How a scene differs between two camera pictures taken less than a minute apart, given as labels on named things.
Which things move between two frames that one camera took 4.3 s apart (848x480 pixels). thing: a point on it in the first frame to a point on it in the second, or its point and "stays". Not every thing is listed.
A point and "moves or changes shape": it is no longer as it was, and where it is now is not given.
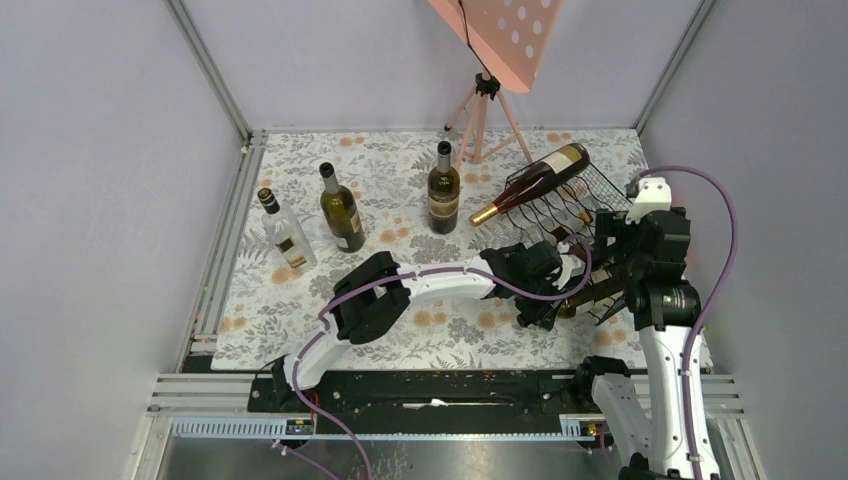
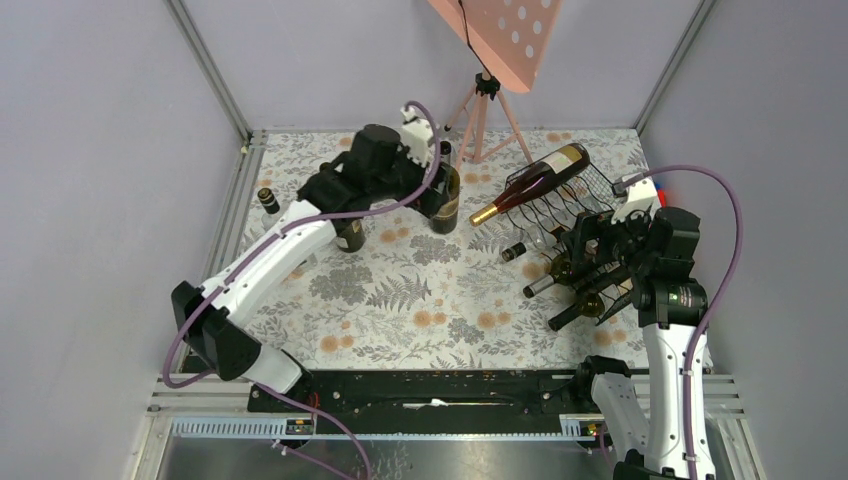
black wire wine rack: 567,209 stays
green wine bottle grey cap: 592,293 moves or changes shape
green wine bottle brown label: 444,193 stays
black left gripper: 542,313 to 429,201
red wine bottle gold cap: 532,179 stays
